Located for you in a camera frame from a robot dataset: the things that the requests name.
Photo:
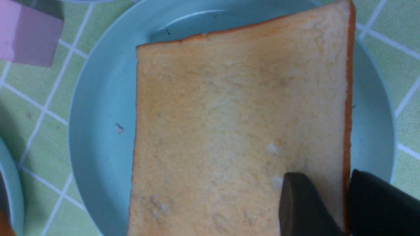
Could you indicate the pink cube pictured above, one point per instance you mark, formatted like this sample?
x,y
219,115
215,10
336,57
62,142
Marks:
x,y
28,36

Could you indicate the toast slice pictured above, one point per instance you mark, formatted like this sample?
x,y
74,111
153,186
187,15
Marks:
x,y
5,227
222,116

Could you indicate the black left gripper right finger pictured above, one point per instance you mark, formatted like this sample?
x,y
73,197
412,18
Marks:
x,y
377,208

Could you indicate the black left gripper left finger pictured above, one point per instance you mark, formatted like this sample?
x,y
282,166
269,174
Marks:
x,y
302,211

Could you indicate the light blue bread plate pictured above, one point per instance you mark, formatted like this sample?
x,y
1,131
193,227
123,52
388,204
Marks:
x,y
12,203

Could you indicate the teal front plate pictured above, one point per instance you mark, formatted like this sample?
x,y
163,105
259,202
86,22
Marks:
x,y
103,114

